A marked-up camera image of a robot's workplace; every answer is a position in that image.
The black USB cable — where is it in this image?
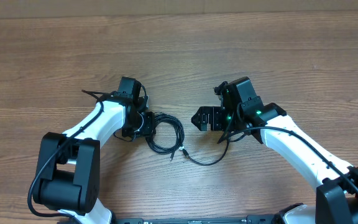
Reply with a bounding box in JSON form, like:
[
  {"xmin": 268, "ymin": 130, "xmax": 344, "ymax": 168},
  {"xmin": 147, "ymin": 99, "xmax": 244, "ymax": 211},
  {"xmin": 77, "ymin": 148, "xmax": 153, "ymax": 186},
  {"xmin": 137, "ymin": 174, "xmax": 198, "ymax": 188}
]
[{"xmin": 144, "ymin": 111, "xmax": 185, "ymax": 162}]

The black cable silver connector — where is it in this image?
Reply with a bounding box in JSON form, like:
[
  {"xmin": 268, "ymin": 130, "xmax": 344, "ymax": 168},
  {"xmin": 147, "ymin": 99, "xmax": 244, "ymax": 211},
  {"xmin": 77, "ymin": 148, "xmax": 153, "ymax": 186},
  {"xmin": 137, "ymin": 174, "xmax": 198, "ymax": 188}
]
[{"xmin": 179, "ymin": 131, "xmax": 246, "ymax": 167}]

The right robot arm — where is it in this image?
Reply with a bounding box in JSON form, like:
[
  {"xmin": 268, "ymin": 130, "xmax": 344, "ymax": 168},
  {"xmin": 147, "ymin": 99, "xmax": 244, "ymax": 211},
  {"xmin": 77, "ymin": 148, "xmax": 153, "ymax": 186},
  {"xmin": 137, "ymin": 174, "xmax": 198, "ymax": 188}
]
[{"xmin": 191, "ymin": 77, "xmax": 358, "ymax": 224}]

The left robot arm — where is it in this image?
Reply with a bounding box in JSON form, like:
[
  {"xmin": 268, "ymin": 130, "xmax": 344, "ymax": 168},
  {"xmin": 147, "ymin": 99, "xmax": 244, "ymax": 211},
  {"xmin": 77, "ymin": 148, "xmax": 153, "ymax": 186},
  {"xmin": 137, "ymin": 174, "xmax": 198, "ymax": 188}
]
[{"xmin": 27, "ymin": 77, "xmax": 153, "ymax": 223}]

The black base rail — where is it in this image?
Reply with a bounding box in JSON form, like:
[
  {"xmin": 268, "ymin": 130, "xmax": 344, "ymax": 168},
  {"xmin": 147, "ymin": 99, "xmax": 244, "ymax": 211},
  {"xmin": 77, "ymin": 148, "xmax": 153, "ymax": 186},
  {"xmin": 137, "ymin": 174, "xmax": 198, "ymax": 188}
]
[{"xmin": 114, "ymin": 214, "xmax": 282, "ymax": 224}]

